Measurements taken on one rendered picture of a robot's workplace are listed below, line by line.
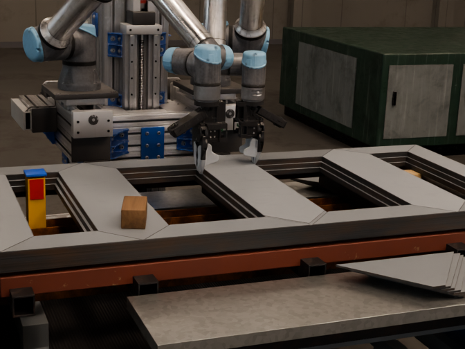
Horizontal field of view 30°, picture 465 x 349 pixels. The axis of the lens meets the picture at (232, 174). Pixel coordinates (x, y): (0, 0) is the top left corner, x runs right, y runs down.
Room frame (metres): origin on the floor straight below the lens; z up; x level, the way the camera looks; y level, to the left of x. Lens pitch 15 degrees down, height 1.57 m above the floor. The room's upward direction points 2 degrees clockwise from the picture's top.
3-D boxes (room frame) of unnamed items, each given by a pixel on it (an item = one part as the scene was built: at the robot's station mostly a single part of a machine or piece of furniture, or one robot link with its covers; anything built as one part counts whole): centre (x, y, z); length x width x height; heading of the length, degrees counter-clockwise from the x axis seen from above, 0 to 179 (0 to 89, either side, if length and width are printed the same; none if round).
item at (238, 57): (2.82, -0.03, 1.17); 0.11 x 0.11 x 0.08; 2
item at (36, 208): (2.44, 0.58, 0.78); 0.05 x 0.05 x 0.19; 21
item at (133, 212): (2.09, 0.24, 0.89); 0.12 x 0.06 x 0.05; 4
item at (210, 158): (2.39, 0.07, 0.96); 0.06 x 0.03 x 0.09; 112
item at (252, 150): (2.71, -0.06, 0.91); 0.06 x 0.03 x 0.09; 112
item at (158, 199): (3.01, -0.07, 0.67); 1.30 x 0.20 x 0.03; 111
